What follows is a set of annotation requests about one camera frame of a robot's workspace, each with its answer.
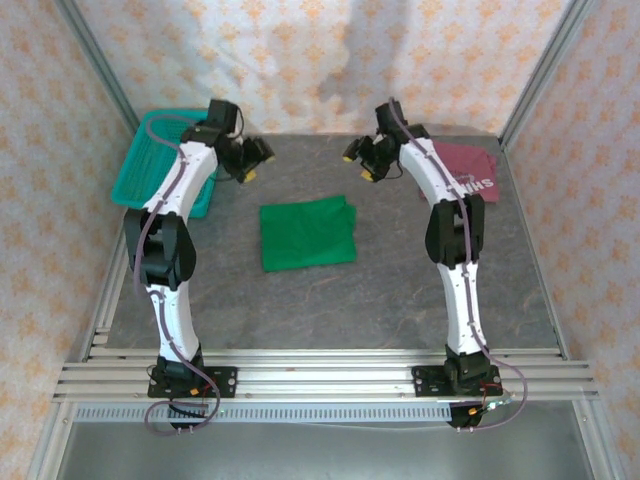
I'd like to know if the aluminium frame post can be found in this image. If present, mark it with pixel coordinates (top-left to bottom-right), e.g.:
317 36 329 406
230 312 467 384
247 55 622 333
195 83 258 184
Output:
499 0 596 151
54 0 151 151

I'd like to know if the maroon printed t-shirt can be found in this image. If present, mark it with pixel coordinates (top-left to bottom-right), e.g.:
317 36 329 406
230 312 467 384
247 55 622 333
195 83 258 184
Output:
418 138 501 205

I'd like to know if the teal plastic basket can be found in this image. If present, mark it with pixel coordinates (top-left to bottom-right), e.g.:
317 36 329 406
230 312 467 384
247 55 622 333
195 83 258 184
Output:
110 109 219 220

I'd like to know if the aluminium table side rail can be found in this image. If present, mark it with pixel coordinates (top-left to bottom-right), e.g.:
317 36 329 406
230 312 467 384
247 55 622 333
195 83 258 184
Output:
79 199 146 361
499 139 571 361

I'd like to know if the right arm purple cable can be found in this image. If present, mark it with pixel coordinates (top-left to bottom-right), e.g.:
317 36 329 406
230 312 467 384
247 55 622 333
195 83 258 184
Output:
389 97 530 434

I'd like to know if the grey sheet metal panel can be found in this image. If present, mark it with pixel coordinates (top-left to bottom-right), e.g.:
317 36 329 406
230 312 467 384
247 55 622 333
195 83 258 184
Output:
54 422 594 480

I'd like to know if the green t-shirt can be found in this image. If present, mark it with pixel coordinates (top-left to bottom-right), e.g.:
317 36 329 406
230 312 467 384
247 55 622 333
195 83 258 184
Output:
258 194 359 274

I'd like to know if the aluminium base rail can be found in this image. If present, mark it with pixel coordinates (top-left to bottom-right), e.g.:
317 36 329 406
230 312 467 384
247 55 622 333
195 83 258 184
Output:
52 348 601 404

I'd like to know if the grey slotted cable duct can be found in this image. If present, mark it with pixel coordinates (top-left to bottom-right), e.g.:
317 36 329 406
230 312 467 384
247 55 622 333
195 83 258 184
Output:
74 403 454 424

